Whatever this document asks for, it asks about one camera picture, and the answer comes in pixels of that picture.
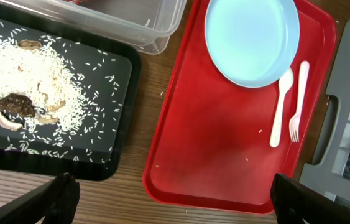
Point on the red serving tray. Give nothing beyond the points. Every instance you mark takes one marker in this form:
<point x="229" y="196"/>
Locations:
<point x="211" y="145"/>

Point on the red snack wrapper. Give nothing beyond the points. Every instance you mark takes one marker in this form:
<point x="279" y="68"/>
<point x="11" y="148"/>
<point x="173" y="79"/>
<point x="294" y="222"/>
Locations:
<point x="75" y="1"/>

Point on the black rectangular tray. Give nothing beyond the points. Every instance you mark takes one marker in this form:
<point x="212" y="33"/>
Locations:
<point x="20" y="162"/>

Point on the white plastic fork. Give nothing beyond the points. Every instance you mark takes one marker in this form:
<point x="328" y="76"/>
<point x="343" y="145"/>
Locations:
<point x="295" y="119"/>

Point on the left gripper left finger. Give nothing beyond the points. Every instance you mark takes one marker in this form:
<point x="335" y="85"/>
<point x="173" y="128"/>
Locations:
<point x="53" y="202"/>

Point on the white plastic spoon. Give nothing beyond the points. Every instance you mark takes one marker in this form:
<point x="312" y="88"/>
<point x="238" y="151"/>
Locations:
<point x="285" y="83"/>

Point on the clear plastic waste bin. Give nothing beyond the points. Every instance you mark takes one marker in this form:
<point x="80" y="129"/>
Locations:
<point x="144" y="24"/>

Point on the food scraps and rice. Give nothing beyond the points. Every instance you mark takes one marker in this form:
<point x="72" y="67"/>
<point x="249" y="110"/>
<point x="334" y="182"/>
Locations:
<point x="58" y="98"/>

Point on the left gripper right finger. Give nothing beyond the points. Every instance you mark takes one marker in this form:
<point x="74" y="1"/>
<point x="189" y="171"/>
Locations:
<point x="296" y="204"/>

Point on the light blue plate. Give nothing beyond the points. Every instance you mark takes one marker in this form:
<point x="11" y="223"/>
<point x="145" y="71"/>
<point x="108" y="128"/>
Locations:
<point x="252" y="42"/>

